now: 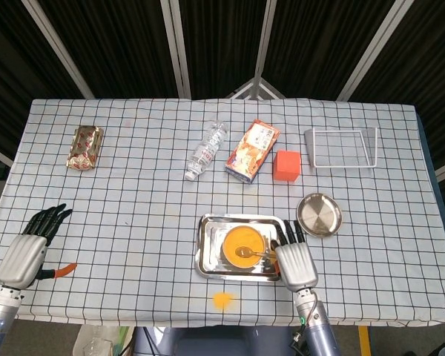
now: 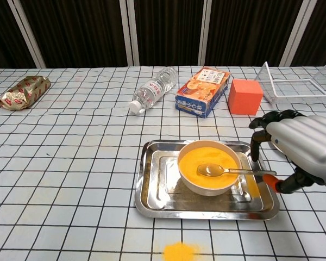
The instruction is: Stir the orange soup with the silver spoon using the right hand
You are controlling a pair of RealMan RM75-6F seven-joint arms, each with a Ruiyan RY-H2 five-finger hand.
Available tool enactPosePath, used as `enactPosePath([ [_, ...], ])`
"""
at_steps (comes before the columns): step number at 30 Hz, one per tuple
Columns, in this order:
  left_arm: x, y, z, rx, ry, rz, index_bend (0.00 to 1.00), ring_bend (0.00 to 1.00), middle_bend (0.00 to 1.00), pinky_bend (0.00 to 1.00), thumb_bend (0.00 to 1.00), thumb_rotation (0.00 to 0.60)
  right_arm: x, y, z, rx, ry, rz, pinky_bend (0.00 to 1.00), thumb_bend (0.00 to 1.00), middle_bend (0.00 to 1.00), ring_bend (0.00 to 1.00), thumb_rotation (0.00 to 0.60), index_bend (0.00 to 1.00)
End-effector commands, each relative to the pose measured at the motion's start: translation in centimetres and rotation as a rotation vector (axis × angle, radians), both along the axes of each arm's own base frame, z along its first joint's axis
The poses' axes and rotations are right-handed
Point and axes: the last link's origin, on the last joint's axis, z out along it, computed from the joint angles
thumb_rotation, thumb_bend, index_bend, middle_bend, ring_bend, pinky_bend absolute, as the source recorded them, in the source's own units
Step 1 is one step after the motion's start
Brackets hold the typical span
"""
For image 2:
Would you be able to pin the black folding screen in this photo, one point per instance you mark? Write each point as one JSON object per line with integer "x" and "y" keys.
{"x": 70, "y": 27}

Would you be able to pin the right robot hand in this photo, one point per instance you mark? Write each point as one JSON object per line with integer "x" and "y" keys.
{"x": 309, "y": 141}

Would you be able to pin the rectangular steel tray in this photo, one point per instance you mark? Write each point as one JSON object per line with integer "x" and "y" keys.
{"x": 157, "y": 190}

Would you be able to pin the orange blue snack box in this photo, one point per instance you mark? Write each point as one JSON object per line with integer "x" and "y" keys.
{"x": 201, "y": 89}

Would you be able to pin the gold foil snack packet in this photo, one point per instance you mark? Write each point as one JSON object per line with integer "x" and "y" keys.
{"x": 21, "y": 93}

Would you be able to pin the white grid-patterned tablecloth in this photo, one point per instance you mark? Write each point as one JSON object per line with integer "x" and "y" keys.
{"x": 70, "y": 163}

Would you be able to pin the clear plastic water bottle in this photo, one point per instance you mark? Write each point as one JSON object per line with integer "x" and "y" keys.
{"x": 152, "y": 91}

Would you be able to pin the small metal spoon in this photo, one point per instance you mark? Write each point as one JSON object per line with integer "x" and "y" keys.
{"x": 207, "y": 170}

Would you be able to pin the bowl of orange powder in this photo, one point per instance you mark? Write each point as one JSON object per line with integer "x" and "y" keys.
{"x": 209, "y": 157}

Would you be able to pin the spilled orange powder pile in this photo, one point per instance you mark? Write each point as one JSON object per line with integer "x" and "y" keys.
{"x": 179, "y": 253}

